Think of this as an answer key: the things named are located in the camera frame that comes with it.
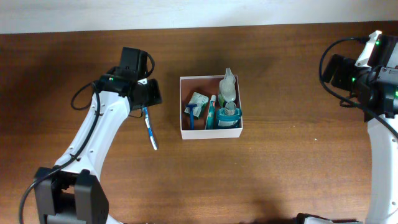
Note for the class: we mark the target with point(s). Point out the pink open cardboard box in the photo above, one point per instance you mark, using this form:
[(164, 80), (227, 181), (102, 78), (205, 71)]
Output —
[(205, 85)]

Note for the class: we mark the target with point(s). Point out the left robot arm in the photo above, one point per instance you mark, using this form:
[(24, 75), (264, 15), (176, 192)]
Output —
[(70, 191)]

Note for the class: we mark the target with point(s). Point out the blue disposable razor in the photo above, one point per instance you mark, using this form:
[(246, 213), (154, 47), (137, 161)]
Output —
[(191, 107)]

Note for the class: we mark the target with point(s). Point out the blue toothbrush with cap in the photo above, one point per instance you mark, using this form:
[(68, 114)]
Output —
[(149, 128)]

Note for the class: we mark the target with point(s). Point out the clear green-label sanitizer bottle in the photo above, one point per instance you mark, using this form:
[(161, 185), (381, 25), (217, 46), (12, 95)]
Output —
[(227, 88)]

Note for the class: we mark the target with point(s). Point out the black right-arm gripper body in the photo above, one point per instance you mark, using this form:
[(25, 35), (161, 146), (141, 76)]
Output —
[(347, 77)]

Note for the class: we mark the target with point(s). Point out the green white soap box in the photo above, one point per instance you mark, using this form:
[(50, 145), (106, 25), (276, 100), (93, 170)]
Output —
[(201, 101)]

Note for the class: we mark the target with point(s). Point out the blue mouthwash bottle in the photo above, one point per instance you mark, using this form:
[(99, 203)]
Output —
[(228, 117)]

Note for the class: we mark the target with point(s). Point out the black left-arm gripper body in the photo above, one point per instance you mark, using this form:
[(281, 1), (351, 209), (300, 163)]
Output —
[(152, 94)]

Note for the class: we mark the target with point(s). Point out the green white toothpaste tube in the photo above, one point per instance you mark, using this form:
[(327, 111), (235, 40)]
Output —
[(211, 113)]

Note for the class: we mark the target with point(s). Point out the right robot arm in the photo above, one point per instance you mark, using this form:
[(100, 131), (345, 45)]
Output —
[(369, 83)]

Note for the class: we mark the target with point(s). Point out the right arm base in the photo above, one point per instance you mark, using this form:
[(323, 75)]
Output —
[(305, 218)]

